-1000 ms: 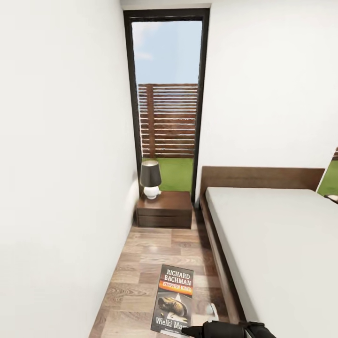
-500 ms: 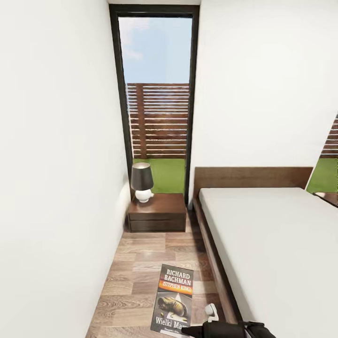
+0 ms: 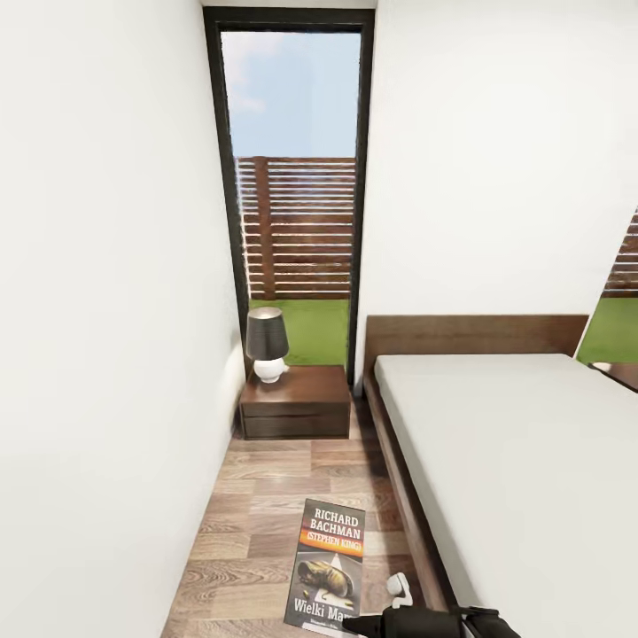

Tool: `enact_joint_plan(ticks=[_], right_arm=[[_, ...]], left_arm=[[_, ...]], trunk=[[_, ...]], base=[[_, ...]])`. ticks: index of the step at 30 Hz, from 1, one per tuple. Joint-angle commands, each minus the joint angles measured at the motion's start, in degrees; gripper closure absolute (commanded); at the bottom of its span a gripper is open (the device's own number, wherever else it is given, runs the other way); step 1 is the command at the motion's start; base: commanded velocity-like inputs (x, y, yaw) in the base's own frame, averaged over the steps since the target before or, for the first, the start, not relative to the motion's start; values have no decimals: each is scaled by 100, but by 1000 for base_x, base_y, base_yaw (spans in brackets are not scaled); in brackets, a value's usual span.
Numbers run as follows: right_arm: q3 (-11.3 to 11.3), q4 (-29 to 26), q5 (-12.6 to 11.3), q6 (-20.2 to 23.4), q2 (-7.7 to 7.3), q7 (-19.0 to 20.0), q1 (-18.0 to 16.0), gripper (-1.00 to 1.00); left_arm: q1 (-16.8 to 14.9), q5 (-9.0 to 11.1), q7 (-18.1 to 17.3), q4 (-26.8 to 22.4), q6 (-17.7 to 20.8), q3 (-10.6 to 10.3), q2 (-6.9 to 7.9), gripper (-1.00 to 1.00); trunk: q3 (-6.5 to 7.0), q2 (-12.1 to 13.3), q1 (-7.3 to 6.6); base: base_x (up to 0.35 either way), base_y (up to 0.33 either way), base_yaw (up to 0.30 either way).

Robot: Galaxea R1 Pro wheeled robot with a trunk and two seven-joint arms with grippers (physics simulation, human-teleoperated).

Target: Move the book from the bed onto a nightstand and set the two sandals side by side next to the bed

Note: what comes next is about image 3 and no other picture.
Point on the fixed window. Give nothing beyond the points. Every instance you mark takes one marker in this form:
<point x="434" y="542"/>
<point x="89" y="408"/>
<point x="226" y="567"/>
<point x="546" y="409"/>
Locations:
<point x="291" y="92"/>
<point x="612" y="335"/>

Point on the bed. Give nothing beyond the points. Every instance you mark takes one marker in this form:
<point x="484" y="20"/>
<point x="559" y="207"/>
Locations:
<point x="514" y="467"/>

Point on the table lamp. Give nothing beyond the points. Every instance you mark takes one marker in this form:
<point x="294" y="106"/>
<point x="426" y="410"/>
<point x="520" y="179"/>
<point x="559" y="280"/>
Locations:
<point x="266" y="342"/>

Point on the hardback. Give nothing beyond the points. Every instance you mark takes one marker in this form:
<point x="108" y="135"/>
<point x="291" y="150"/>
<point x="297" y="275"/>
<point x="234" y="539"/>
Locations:
<point x="327" y="572"/>

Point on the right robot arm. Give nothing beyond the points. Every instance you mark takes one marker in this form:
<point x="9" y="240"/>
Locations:
<point x="403" y="620"/>

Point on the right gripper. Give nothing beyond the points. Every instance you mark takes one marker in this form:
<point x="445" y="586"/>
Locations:
<point x="403" y="622"/>

